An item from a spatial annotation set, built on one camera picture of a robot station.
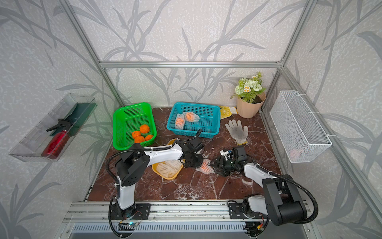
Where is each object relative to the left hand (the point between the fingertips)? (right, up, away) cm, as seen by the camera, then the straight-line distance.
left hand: (202, 167), depth 88 cm
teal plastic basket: (+6, +27, +24) cm, 36 cm away
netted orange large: (-16, +27, +17) cm, 36 cm away
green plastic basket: (-56, +29, +24) cm, 68 cm away
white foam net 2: (-16, +4, -5) cm, 17 cm away
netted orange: (-8, +31, +20) cm, 38 cm away
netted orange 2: (+2, +2, -7) cm, 7 cm away
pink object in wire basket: (+45, +12, -16) cm, 49 cm away
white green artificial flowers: (+28, +47, 0) cm, 55 cm away
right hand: (+5, +2, -5) cm, 7 cm away
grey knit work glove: (+26, +20, +18) cm, 37 cm away
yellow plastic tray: (-20, +14, +5) cm, 25 cm away
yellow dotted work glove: (+20, +35, +28) cm, 49 cm away
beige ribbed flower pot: (+33, +35, +18) cm, 52 cm away
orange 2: (-45, +19, +11) cm, 50 cm away
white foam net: (-20, +1, -7) cm, 21 cm away
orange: (-35, +17, +8) cm, 40 cm away
